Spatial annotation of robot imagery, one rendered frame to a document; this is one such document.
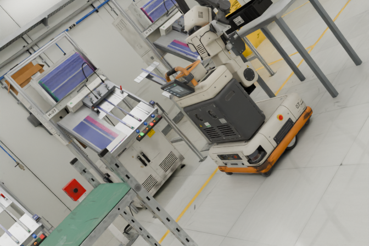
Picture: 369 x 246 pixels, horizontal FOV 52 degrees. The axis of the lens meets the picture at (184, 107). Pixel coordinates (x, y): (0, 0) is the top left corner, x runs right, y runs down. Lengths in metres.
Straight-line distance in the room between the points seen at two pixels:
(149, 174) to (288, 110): 1.71
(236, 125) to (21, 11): 3.94
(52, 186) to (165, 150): 1.89
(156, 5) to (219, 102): 2.30
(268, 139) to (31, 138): 3.47
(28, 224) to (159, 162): 1.40
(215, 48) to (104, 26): 3.33
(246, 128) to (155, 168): 1.56
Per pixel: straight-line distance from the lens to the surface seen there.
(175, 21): 4.67
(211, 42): 2.90
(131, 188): 1.26
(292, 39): 3.01
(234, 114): 2.66
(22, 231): 3.44
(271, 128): 2.78
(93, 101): 3.90
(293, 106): 2.93
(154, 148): 4.01
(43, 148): 5.38
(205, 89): 2.58
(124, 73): 5.87
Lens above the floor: 1.26
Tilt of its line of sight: 11 degrees down
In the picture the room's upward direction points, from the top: 41 degrees counter-clockwise
